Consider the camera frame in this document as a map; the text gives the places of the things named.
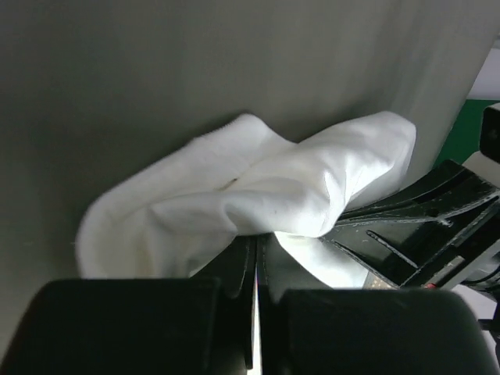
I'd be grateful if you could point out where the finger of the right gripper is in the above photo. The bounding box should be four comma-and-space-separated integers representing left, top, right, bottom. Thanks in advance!
331, 160, 499, 288

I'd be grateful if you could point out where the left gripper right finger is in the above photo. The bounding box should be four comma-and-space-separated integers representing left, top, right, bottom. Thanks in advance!
257, 235, 492, 374

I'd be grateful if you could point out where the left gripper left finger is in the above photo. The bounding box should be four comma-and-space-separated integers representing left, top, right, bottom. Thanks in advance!
7, 237, 256, 374

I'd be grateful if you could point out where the white flower print t-shirt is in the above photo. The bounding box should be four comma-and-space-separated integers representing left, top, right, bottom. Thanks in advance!
75, 112, 416, 288

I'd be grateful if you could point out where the green lever arch binder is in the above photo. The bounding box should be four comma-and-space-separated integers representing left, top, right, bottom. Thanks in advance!
434, 99, 498, 167

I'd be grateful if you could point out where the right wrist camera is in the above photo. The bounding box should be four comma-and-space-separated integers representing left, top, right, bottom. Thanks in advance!
463, 103, 499, 179

